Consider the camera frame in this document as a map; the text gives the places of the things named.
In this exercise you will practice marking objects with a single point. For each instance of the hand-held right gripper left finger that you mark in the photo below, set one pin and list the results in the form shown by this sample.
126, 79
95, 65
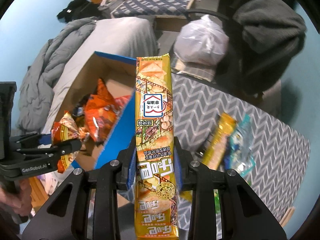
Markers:
130, 172

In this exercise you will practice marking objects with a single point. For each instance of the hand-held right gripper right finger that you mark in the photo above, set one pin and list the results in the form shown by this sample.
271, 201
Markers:
176, 167

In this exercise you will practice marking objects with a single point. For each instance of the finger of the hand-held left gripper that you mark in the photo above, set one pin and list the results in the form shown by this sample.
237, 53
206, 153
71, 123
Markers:
50, 151
46, 140

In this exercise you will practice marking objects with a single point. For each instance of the small red yellow snack packet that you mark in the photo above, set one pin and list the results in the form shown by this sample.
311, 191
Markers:
66, 127

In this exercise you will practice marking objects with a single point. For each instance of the blue cardboard box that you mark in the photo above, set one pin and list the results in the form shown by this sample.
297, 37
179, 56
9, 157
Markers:
110, 72

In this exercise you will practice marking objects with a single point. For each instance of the person's left hand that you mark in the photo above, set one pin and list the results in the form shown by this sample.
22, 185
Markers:
25, 197

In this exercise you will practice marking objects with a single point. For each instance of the green snack packet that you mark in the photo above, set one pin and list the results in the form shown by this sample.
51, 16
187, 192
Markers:
216, 201

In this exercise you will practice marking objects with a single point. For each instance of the orange silver chip bag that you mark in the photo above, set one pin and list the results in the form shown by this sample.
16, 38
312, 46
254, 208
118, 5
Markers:
100, 110

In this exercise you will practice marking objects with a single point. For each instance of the teal clear snack packet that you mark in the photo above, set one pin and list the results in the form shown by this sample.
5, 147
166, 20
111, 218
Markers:
240, 145

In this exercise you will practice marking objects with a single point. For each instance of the grey duvet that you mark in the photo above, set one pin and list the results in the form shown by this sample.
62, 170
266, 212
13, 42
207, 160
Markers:
52, 62

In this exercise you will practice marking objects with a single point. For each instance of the checked flat cushion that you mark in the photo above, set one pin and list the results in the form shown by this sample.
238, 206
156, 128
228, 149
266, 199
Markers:
195, 71

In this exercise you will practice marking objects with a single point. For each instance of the bed with grey sheet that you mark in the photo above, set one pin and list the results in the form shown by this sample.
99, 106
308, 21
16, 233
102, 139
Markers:
117, 37

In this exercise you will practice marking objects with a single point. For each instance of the white plastic bag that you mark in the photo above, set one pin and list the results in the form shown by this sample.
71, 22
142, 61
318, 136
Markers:
200, 42

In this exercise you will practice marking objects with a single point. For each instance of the black clothes pile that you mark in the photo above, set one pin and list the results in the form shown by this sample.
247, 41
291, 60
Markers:
75, 8

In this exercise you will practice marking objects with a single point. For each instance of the grey fleece jacket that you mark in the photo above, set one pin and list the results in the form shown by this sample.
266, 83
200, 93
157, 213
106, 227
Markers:
267, 35

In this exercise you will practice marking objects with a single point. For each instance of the blue patterned mattress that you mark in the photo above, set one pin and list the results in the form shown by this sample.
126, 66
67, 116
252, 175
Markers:
150, 6

